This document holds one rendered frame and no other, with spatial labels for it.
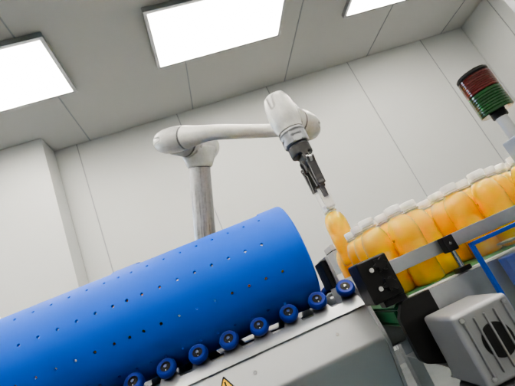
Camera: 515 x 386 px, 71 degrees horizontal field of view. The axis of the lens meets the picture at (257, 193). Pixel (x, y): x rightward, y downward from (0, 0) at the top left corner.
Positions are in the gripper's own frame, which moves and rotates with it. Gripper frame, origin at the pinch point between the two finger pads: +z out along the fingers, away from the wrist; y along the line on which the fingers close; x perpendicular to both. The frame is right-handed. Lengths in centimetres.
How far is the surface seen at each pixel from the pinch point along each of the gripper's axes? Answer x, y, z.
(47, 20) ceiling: -93, -98, -217
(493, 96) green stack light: 25, 48, 4
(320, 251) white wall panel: 57, -268, -6
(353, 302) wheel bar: -11.7, 21.1, 29.9
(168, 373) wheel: -56, 22, 27
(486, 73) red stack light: 26, 49, -1
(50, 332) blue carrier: -77, 23, 9
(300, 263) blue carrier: -19.9, 23.4, 17.0
